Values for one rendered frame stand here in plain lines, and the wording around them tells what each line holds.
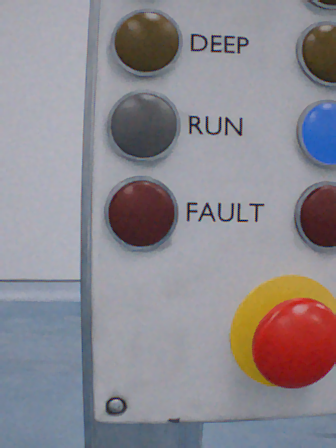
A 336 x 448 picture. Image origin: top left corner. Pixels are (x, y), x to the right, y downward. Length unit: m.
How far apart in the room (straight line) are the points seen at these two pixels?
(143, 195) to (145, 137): 0.02
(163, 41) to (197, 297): 0.11
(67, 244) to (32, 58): 0.96
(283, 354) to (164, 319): 0.06
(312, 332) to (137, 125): 0.11
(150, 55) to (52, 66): 3.75
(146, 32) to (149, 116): 0.04
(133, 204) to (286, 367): 0.09
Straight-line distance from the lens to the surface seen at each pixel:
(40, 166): 4.09
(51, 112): 4.08
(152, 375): 0.36
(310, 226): 0.35
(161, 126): 0.34
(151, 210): 0.34
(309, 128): 0.35
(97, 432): 0.44
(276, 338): 0.33
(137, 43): 0.34
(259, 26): 0.35
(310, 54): 0.35
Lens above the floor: 0.95
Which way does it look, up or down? 8 degrees down
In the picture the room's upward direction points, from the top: 1 degrees clockwise
